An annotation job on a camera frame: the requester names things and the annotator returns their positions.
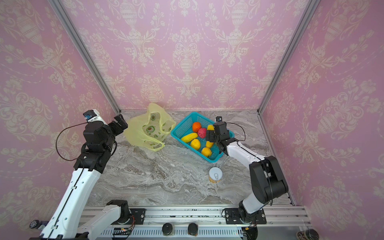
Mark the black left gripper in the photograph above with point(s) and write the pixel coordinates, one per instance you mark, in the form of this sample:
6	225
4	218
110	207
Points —
121	122

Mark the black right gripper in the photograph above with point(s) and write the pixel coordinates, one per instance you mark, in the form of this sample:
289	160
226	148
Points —
214	137

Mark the yellow toy lemon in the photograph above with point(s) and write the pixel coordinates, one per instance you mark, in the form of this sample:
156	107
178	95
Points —
210	128

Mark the yellow orange toy mango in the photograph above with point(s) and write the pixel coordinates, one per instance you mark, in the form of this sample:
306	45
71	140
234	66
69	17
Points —
209	144

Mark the red pink toy apple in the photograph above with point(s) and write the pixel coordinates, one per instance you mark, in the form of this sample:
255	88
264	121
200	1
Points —
202	133

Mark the small yellow orange toy fruit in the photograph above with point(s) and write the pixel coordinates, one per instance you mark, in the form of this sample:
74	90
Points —
206	152

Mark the yellow translucent plastic bag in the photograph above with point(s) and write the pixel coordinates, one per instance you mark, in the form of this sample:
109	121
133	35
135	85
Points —
149	130

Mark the yellow toy banana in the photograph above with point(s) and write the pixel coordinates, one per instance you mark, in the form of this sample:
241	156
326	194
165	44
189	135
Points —
190	137

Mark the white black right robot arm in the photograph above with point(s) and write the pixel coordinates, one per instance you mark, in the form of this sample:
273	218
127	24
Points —
267	179

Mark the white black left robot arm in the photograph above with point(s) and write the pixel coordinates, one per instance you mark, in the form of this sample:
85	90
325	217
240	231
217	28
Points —
64	224

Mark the teal plastic mesh basket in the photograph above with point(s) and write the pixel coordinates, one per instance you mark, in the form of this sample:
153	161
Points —
185	127

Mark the yellow tin can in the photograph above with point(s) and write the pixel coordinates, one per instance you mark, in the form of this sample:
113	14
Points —
215	175

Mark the black knob right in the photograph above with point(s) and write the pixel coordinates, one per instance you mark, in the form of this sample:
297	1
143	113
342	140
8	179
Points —
193	229

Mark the black knob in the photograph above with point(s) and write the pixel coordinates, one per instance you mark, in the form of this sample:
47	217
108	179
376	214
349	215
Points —
167	229
193	229

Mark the black knob left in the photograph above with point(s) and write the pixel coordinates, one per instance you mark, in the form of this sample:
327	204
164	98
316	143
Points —
167	229

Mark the purple plastic bottle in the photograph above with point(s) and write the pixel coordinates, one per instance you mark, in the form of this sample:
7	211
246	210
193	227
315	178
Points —
38	225

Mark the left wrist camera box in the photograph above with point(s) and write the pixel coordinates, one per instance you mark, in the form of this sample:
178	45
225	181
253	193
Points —
93	116

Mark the aluminium corner post left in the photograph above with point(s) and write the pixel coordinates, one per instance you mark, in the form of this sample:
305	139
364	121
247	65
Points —
75	36

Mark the aluminium corner post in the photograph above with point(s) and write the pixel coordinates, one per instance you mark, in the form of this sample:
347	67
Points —
75	36
296	37

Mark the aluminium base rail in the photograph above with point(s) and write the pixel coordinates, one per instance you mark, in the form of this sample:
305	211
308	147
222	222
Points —
216	222

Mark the aluminium corner post right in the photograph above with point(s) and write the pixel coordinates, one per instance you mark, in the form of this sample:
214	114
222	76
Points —
296	37

